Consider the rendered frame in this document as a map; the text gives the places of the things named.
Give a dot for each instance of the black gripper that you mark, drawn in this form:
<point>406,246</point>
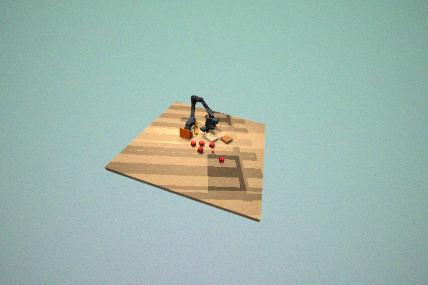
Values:
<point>206,127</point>

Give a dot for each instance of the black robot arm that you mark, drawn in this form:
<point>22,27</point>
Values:
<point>192,120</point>

